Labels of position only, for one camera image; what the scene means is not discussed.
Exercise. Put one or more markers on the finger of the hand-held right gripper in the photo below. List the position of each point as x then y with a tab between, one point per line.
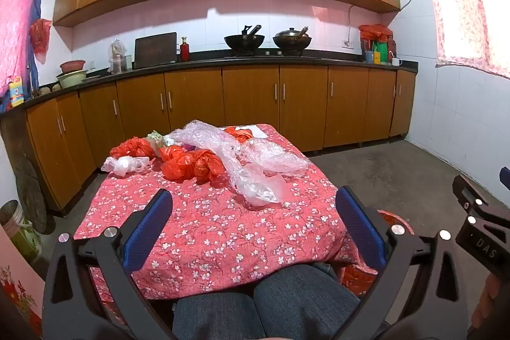
466	192
506	176

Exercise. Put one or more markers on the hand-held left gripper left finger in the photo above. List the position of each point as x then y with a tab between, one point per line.
148	228

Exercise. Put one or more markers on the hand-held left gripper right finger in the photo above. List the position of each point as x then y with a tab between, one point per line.
358	228

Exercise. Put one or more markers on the clear bubble wrap sheet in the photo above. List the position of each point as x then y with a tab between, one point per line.
223	141

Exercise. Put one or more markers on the person's right hand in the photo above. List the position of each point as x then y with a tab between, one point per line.
483	304

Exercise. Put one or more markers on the red plastic bin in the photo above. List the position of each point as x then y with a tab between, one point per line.
398	222

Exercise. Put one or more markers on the white plastic bag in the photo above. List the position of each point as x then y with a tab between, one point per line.
123	164

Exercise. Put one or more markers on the red floral tablecloth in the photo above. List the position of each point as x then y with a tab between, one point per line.
223	236

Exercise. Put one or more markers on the pale green crumpled wrapper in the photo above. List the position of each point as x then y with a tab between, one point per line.
159	139

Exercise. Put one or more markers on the person's right leg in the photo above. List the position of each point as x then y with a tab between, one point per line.
303	300

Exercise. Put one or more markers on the person's leg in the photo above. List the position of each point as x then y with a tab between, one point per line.
303	300
215	318

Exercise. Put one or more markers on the clear plastic bag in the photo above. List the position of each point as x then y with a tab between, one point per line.
259	184

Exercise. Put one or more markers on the person's left leg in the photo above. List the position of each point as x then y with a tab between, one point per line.
215	318

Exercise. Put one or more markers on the dark stone slab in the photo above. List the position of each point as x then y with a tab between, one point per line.
34	192

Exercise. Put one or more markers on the green and white bucket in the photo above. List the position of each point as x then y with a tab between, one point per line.
22	236

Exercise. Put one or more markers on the white paper sheet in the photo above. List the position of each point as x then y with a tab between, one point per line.
257	131

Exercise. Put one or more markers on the pink floral board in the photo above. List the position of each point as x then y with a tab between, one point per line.
18	292

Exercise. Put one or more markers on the white mug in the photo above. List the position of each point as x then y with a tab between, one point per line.
396	62

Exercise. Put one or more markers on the wooden lower kitchen cabinets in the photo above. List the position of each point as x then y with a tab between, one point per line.
251	105

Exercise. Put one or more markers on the dark red bottle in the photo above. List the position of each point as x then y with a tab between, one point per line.
391	48

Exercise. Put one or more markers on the green bottle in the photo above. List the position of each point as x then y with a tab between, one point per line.
382	52

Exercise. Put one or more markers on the clear bag with jars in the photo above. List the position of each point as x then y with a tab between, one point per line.
117	57

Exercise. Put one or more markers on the floral window curtain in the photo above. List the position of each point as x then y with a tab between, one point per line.
470	5

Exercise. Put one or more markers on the black kitchen countertop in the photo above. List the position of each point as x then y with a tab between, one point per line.
207	63

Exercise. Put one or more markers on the dark cutting board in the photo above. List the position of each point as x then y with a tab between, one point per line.
155	50

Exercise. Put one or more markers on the red basin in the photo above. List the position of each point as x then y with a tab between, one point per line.
72	66

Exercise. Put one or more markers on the orange bag on bottles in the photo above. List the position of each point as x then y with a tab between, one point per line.
374	32

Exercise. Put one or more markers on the yellow and blue packet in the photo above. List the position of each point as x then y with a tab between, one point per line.
16	93

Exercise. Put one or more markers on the black gas stove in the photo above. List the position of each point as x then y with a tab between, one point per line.
271	54

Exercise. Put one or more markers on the black wok with lid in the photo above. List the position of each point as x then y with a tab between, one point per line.
292	39

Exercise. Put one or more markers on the hanging red plastic bag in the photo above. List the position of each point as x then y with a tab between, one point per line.
40	39

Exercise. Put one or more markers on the pink curtain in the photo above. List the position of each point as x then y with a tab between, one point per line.
20	17

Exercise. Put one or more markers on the white wall socket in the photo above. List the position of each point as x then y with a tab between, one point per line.
349	44

